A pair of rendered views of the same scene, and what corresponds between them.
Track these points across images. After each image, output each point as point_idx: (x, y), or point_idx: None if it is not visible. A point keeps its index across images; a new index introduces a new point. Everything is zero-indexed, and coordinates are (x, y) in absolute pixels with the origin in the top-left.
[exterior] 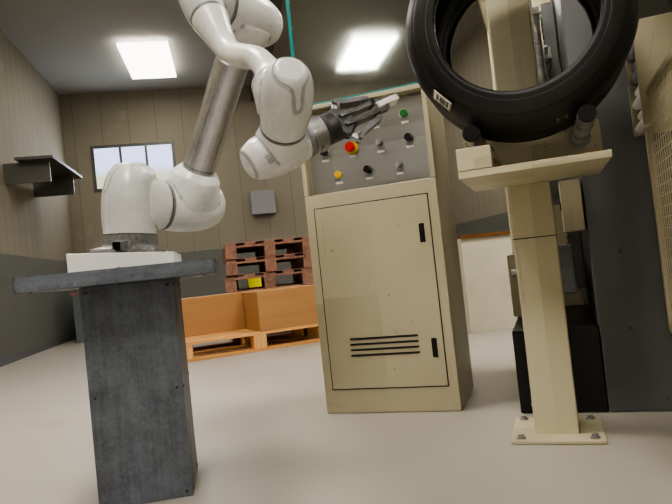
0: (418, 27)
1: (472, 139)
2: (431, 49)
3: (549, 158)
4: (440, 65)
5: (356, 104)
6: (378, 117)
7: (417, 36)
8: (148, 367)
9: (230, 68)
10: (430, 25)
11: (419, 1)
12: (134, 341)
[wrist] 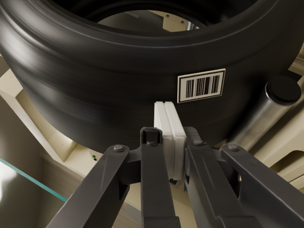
0: (50, 35)
1: (298, 91)
2: (106, 38)
3: None
4: (144, 43)
5: (114, 204)
6: (238, 155)
7: (62, 45)
8: None
9: None
10: (68, 16)
11: (15, 11)
12: None
